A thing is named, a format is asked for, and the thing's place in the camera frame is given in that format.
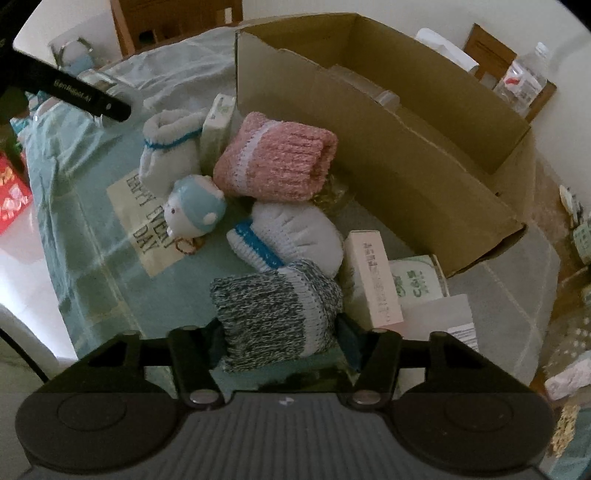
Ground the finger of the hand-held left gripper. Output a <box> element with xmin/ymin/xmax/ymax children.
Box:
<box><xmin>0</xmin><ymin>44</ymin><xmax>133</xmax><ymax>123</ymax></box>

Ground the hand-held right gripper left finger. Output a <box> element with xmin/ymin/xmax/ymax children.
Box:
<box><xmin>88</xmin><ymin>318</ymin><xmax>225</xmax><ymax>409</ymax></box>

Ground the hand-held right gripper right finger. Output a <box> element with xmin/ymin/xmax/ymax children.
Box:
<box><xmin>336</xmin><ymin>314</ymin><xmax>485</xmax><ymax>411</ymax></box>

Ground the grey speckled sock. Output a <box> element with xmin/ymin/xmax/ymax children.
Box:
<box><xmin>210</xmin><ymin>259</ymin><xmax>343</xmax><ymax>374</ymax></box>

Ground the tall white box pink print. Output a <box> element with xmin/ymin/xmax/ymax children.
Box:
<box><xmin>344</xmin><ymin>230</ymin><xmax>404</xmax><ymax>329</ymax></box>

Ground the white box with barcode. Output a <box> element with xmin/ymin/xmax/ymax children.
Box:
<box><xmin>402</xmin><ymin>294</ymin><xmax>476</xmax><ymax>352</ymax></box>

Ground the green white tissue pack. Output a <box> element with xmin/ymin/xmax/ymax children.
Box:
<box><xmin>388</xmin><ymin>254</ymin><xmax>451</xmax><ymax>303</ymax></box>

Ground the white sock blue cuff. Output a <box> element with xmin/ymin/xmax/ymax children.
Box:
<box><xmin>226</xmin><ymin>203</ymin><xmax>345</xmax><ymax>278</ymax></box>

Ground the bear figurine blue hat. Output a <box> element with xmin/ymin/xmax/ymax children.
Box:
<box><xmin>165</xmin><ymin>175</ymin><xmax>227</xmax><ymax>241</ymax></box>

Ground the brown cardboard box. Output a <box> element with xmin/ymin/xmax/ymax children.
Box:
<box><xmin>235</xmin><ymin>13</ymin><xmax>533</xmax><ymax>278</ymax></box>

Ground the pink sock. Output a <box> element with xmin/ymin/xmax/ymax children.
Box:
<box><xmin>213</xmin><ymin>112</ymin><xmax>339</xmax><ymax>203</ymax></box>

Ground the blue green printed cloth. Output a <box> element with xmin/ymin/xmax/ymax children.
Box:
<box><xmin>18</xmin><ymin>28</ymin><xmax>561</xmax><ymax>384</ymax></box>

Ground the metal keyring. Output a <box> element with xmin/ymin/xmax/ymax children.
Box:
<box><xmin>173</xmin><ymin>236</ymin><xmax>204</xmax><ymax>256</ymax></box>

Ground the wooden chair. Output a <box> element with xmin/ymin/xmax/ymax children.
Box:
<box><xmin>110</xmin><ymin>0</ymin><xmax>244</xmax><ymax>56</ymax></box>
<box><xmin>463</xmin><ymin>24</ymin><xmax>557</xmax><ymax>123</ymax></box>

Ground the white sock thin blue stripe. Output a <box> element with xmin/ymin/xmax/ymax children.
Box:
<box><xmin>139</xmin><ymin>110</ymin><xmax>208</xmax><ymax>195</ymax></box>

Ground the red packet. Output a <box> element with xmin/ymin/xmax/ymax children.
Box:
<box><xmin>0</xmin><ymin>150</ymin><xmax>34</xmax><ymax>236</ymax></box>

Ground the small green white box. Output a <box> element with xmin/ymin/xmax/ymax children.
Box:
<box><xmin>199</xmin><ymin>93</ymin><xmax>237</xmax><ymax>174</ymax></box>

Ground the crumpled white tissue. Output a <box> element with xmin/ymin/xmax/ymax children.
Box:
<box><xmin>545</xmin><ymin>360</ymin><xmax>580</xmax><ymax>400</ymax></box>

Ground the gold patterned packet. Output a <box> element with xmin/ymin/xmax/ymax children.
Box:
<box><xmin>549</xmin><ymin>406</ymin><xmax>583</xmax><ymax>457</ymax></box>

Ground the small labeled jar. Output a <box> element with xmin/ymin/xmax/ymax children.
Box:
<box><xmin>573</xmin><ymin>217</ymin><xmax>591</xmax><ymax>264</ymax></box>

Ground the clear plastic water bottle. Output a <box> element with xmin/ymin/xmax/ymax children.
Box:
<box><xmin>494</xmin><ymin>42</ymin><xmax>552</xmax><ymax>116</ymax></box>

